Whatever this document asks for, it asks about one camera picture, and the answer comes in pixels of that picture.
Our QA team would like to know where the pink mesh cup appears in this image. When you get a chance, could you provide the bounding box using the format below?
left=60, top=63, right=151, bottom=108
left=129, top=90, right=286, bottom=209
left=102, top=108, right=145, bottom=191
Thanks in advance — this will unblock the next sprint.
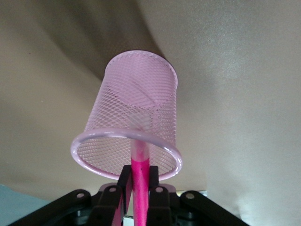
left=70, top=49, right=182, bottom=182

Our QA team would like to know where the brown table mat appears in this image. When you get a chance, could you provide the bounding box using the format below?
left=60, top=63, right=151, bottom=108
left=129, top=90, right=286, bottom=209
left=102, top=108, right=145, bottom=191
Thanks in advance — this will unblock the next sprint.
left=0, top=0, right=301, bottom=226

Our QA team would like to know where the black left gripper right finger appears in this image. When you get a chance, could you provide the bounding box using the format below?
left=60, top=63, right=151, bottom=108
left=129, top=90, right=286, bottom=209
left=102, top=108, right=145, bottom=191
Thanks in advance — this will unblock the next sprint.
left=147, top=165, right=243, bottom=226

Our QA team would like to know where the pink marker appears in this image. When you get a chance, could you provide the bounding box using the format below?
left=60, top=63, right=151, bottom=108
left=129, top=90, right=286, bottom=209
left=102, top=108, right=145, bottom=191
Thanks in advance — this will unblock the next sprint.
left=130, top=113, right=151, bottom=226

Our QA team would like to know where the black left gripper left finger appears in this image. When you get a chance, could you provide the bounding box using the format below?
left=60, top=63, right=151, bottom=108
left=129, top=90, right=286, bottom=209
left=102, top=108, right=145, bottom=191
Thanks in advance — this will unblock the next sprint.
left=14, top=164, right=133, bottom=226

